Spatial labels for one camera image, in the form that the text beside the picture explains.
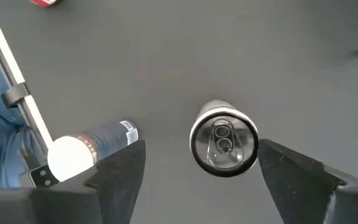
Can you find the short red soda can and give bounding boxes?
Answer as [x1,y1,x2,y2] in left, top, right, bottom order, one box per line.
[29,0,58,7]

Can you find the Red Bull Sugarfree can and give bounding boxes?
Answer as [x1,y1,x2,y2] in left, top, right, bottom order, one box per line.
[47,119,139,183]

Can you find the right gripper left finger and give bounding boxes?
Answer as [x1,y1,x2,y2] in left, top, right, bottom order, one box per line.
[0,139,146,224]

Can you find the black corner bracket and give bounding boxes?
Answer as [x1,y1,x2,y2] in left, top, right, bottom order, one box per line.
[29,164,60,188]

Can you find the white Celsius can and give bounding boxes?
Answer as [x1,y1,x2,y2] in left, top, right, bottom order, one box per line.
[189,99,260,179]

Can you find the black edge clip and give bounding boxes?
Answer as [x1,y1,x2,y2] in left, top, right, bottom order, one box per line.
[1,82,30,108]

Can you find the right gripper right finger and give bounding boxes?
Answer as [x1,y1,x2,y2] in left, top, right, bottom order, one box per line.
[257,138,358,224]

